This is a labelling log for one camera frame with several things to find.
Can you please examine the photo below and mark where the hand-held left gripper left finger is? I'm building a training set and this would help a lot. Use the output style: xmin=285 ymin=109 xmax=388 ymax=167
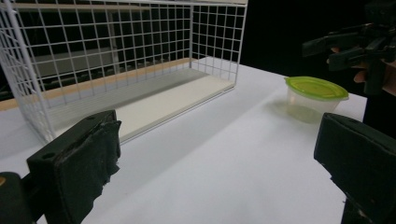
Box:
xmin=26 ymin=109 xmax=122 ymax=224

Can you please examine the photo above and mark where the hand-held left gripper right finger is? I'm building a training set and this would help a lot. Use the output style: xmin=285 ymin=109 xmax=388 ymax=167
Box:
xmin=313 ymin=112 xmax=396 ymax=224

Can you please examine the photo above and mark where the clear container with green lid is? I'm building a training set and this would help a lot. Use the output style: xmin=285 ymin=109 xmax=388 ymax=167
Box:
xmin=284 ymin=76 xmax=349 ymax=124

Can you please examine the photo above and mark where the white wire rack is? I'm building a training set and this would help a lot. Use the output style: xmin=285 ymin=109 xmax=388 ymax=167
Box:
xmin=0 ymin=0 xmax=249 ymax=145

